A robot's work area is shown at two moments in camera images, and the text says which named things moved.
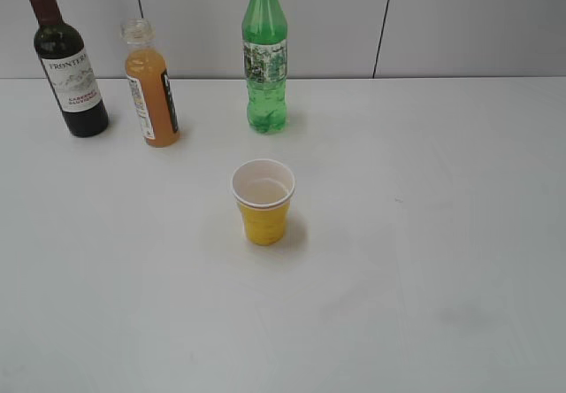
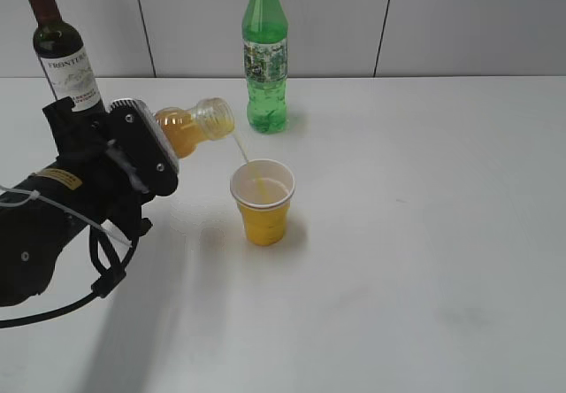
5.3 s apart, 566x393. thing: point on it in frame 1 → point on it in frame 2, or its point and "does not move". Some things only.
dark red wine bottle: (64, 56) does not move
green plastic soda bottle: (265, 42) does not move
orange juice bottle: (149, 84) → (211, 118)
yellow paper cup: (263, 188) does not move
